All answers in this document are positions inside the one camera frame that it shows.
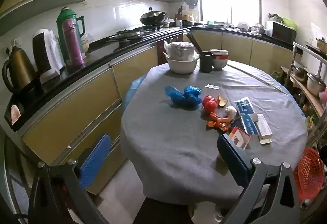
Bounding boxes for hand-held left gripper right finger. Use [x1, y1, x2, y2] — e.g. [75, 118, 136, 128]
[217, 134, 300, 224]

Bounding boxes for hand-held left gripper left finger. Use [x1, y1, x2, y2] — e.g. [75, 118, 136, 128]
[28, 134, 112, 224]

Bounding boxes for red white small box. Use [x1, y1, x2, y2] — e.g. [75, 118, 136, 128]
[228, 126, 251, 150]

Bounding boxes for orange plastic wrapper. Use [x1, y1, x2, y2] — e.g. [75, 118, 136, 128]
[207, 114, 232, 132]

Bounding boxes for blue white box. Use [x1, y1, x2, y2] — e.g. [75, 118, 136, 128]
[234, 97, 257, 115]
[240, 114, 261, 136]

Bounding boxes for orange peel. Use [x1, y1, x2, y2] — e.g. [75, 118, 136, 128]
[217, 94, 228, 108]

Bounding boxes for red plastic bag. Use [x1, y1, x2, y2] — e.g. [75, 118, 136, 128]
[202, 95, 218, 115]

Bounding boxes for blue plastic bag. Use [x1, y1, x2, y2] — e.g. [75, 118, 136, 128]
[183, 85, 202, 109]
[164, 85, 188, 108]

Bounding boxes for red plastic basket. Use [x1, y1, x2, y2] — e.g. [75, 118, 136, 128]
[292, 147, 325, 200]

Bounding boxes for yellow base cabinets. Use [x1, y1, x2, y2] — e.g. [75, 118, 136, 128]
[20, 30, 302, 196]

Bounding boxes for round table with grey cloth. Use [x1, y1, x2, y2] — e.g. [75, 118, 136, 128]
[120, 59, 308, 205]

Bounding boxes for blue table cover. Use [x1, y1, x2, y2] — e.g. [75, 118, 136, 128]
[125, 74, 149, 103]

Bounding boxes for long thin stick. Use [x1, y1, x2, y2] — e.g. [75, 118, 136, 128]
[226, 64, 289, 95]

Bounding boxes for black square tray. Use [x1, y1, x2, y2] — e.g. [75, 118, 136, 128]
[4, 95, 29, 132]

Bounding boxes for red patterned bowl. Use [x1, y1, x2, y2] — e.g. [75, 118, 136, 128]
[212, 53, 229, 70]

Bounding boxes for black cup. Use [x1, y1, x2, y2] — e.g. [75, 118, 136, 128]
[199, 52, 214, 73]

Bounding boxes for small steel pot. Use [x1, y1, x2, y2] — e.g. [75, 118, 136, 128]
[291, 66, 308, 83]

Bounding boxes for black countertop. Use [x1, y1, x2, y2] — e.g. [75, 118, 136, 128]
[8, 25, 302, 122]

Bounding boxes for steel lidded pot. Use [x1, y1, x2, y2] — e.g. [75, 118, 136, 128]
[306, 72, 327, 98]

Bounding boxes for plastic bag of food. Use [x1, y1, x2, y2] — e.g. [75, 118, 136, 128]
[81, 33, 95, 54]

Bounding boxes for bronze kettle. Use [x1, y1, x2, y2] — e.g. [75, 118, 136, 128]
[2, 46, 37, 94]

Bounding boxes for pink bottle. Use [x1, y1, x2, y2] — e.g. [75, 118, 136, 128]
[62, 20, 85, 66]

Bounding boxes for white black heater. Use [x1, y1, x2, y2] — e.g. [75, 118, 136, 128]
[32, 28, 64, 84]

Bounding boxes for plastic-wrapped steel pot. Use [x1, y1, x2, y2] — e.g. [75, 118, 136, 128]
[163, 40, 200, 62]

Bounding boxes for metal storage rack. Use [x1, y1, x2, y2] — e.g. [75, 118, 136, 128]
[281, 41, 327, 160]

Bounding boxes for gas stove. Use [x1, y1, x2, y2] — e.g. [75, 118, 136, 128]
[110, 25, 164, 43]

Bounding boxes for steel pots by sink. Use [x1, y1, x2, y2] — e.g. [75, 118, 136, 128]
[252, 23, 266, 35]

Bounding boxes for microwave oven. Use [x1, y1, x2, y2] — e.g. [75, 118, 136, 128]
[266, 20, 297, 44]

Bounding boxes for black induction cooker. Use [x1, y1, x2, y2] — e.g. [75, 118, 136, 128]
[305, 44, 327, 56]

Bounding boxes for yellow bowls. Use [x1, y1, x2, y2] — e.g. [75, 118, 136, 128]
[182, 15, 196, 26]

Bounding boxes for green thermos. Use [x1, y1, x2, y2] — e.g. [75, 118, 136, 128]
[56, 7, 86, 61]

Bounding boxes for ceramic lidded pot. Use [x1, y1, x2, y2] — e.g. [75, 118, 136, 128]
[316, 37, 327, 53]

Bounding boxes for green bag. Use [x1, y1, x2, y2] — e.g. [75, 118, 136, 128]
[281, 18, 298, 31]

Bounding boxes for black wok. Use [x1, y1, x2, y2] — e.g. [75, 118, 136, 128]
[139, 7, 168, 26]

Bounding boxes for white wall socket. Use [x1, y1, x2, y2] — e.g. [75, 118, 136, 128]
[6, 40, 19, 56]

